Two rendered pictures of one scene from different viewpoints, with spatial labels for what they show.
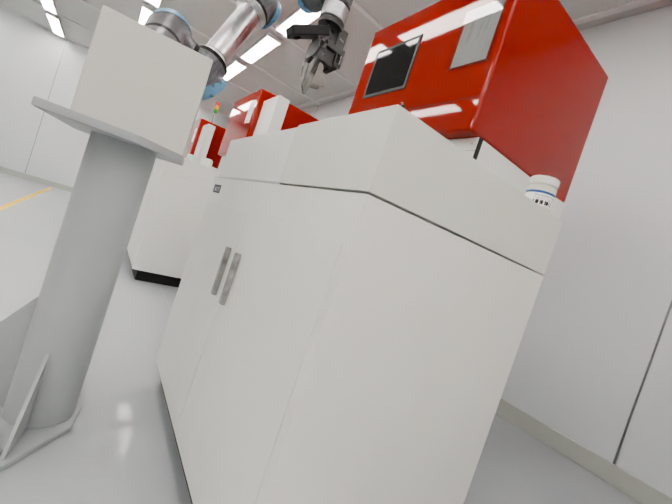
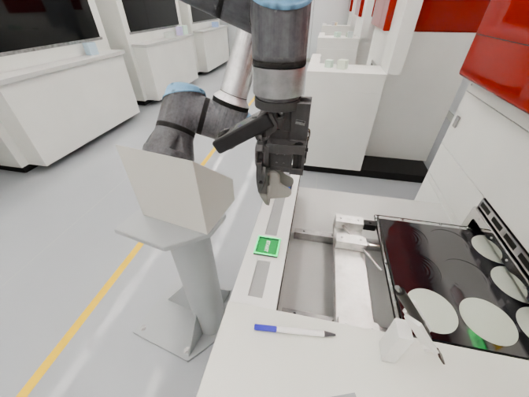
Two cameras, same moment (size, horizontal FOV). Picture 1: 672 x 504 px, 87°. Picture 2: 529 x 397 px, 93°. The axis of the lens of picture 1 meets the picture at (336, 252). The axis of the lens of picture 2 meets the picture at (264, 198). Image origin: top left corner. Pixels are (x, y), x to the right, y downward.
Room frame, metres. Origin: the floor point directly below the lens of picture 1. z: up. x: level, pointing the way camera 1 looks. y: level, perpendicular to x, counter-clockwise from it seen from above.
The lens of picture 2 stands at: (0.72, -0.05, 1.42)
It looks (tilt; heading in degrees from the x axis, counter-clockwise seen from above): 38 degrees down; 47
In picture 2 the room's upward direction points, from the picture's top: straight up
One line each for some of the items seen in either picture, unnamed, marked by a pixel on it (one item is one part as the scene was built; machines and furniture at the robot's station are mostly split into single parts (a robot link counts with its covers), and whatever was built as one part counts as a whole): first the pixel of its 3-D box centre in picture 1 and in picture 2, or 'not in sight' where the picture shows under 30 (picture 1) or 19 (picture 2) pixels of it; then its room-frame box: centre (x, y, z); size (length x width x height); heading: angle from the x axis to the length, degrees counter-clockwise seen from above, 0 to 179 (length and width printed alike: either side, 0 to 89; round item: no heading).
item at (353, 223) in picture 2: not in sight; (348, 222); (1.28, 0.17, 0.89); 0.08 x 0.03 x 0.03; 125
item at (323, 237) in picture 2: not in sight; (375, 245); (1.32, 0.08, 0.84); 0.50 x 0.02 x 0.03; 125
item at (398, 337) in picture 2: not in sight; (412, 336); (0.99, -0.08, 1.03); 0.06 x 0.04 x 0.13; 125
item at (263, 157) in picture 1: (263, 163); (275, 230); (1.10, 0.30, 0.89); 0.55 x 0.09 x 0.14; 35
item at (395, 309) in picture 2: not in sight; (386, 264); (1.22, 0.02, 0.90); 0.38 x 0.01 x 0.01; 35
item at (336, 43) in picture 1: (326, 45); (281, 134); (1.01, 0.21, 1.25); 0.09 x 0.08 x 0.12; 125
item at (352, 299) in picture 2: not in sight; (349, 271); (1.15, 0.08, 0.87); 0.36 x 0.08 x 0.03; 35
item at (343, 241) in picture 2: not in sight; (349, 242); (1.22, 0.12, 0.89); 0.08 x 0.03 x 0.03; 125
